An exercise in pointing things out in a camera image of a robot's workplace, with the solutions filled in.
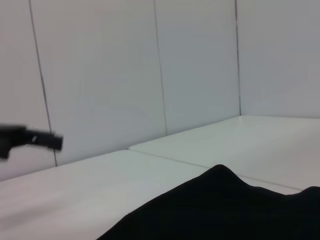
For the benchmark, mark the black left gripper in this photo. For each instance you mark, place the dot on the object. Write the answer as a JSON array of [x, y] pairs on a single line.
[[11, 140]]

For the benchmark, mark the black T-shirt with FREE print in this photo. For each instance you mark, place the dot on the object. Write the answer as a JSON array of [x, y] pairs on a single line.
[[212, 212]]

